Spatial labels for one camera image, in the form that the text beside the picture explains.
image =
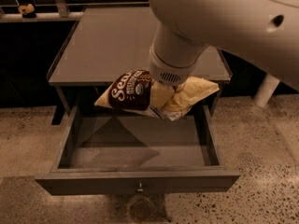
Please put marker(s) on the grey cabinet counter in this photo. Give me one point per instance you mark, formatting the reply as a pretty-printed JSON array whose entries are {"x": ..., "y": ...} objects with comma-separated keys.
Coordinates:
[{"x": 105, "y": 43}]

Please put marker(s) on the small yellow black object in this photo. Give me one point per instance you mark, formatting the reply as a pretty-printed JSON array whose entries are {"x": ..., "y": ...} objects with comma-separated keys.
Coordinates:
[{"x": 27, "y": 10}]

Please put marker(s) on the brown sea salt chip bag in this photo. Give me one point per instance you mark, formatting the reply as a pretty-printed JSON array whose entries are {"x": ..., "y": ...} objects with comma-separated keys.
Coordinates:
[{"x": 130, "y": 92}]

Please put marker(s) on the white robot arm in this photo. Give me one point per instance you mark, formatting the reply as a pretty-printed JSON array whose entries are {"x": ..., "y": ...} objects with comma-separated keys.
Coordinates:
[{"x": 262, "y": 32}]

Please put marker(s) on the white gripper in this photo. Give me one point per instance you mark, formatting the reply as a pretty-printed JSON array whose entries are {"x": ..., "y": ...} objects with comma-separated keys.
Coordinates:
[{"x": 168, "y": 73}]

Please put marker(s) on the grey open top drawer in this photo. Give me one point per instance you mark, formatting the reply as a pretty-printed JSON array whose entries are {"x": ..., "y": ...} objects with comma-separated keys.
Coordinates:
[{"x": 110, "y": 155}]

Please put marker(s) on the metal drawer knob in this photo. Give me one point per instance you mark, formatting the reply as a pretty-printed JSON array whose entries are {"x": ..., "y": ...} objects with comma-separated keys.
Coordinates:
[{"x": 140, "y": 188}]

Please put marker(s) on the grey metal railing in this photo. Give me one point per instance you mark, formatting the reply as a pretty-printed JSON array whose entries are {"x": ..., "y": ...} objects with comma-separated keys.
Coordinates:
[{"x": 62, "y": 3}]

